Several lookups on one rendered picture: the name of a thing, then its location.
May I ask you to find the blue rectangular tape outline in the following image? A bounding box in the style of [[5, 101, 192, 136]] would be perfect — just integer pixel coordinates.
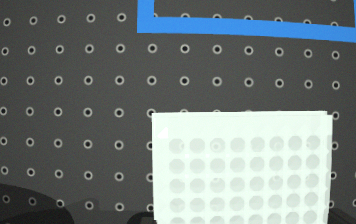
[[137, 0, 356, 42]]

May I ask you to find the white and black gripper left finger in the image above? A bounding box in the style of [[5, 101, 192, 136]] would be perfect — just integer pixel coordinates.
[[140, 217, 157, 224]]

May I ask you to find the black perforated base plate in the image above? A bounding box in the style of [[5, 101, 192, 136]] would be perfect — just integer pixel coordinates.
[[0, 0, 356, 224]]

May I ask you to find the white well plate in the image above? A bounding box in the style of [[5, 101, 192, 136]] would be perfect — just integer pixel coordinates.
[[152, 111, 332, 224]]

